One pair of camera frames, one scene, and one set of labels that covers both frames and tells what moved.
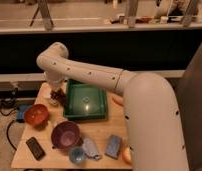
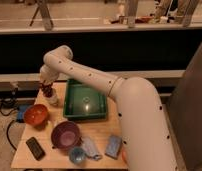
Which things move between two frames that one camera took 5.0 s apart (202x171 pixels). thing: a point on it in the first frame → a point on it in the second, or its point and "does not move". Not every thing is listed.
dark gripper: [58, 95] → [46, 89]
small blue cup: [77, 154] does not move
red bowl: [37, 115] does not move
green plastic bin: [84, 101] does not move
